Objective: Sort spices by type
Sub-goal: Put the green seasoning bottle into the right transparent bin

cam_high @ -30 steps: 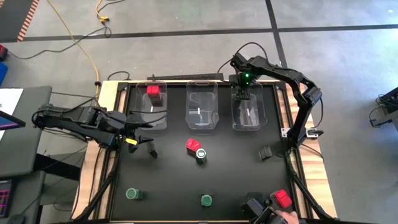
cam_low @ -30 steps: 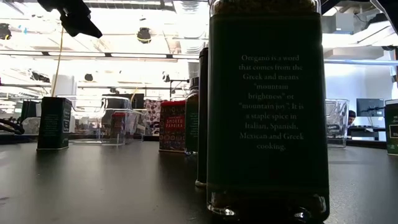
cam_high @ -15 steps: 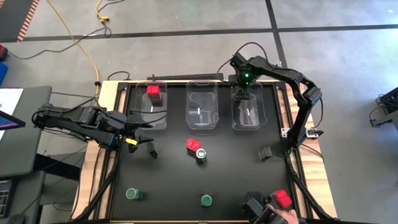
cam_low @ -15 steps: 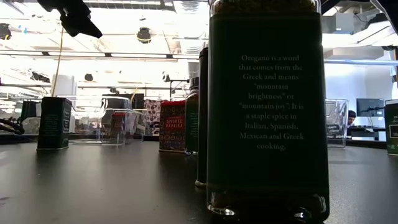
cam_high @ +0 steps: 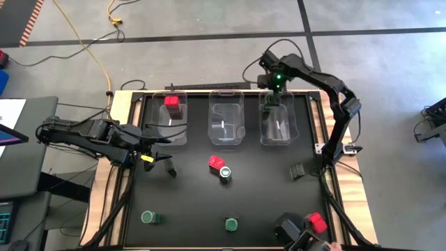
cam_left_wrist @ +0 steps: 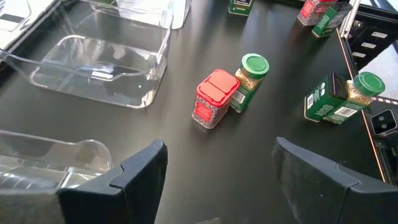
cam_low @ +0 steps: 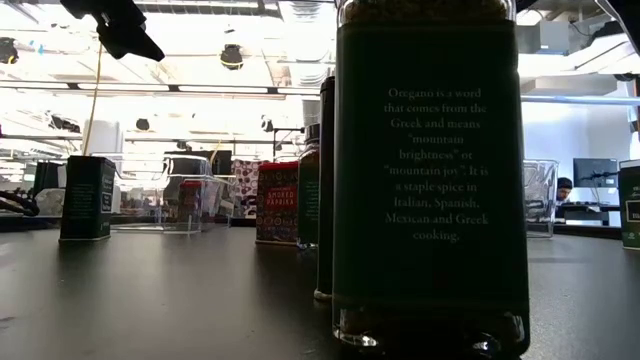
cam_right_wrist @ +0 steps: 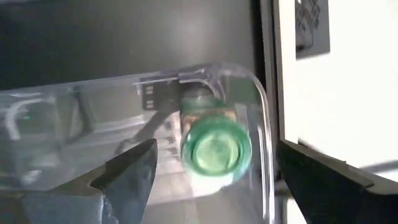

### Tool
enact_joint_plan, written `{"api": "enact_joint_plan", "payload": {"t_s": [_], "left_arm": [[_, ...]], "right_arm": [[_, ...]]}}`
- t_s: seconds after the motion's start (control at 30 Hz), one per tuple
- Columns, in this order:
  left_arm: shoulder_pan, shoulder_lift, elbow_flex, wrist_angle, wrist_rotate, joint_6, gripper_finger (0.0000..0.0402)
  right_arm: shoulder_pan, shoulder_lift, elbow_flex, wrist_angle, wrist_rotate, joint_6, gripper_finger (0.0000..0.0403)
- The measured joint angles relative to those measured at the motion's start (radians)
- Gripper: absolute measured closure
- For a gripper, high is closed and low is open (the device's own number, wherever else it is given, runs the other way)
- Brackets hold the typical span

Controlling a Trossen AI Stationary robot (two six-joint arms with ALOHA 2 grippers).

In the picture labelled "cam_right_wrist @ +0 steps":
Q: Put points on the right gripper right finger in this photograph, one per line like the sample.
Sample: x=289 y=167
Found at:
x=326 y=193

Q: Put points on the green-lidded oregano glass jar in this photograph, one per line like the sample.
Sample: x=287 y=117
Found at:
x=214 y=152

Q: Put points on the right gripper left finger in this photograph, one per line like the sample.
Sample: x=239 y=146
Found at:
x=124 y=193

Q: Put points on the black table mat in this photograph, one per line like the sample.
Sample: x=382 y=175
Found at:
x=124 y=37

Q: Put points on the black table frame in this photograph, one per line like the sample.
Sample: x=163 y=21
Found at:
x=256 y=46

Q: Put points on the clear plastic bin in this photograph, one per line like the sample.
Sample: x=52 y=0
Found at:
x=77 y=140

